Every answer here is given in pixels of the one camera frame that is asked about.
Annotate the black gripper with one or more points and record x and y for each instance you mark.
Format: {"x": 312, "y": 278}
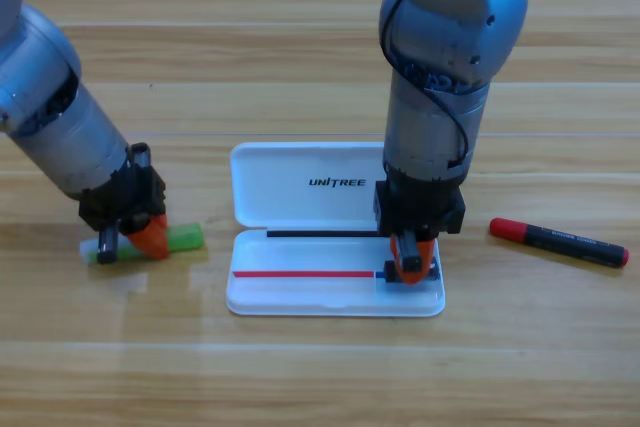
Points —
{"x": 415, "y": 207}
{"x": 125, "y": 197}

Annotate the black eraser with white print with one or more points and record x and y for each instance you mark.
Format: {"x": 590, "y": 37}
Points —
{"x": 390, "y": 272}

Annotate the red and black marker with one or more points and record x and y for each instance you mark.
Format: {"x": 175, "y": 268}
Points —
{"x": 555, "y": 242}

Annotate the white Unitree pencil case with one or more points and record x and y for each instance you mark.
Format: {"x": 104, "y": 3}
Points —
{"x": 300, "y": 257}

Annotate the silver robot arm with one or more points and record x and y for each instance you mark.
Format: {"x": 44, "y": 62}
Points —
{"x": 60, "y": 117}
{"x": 435, "y": 137}

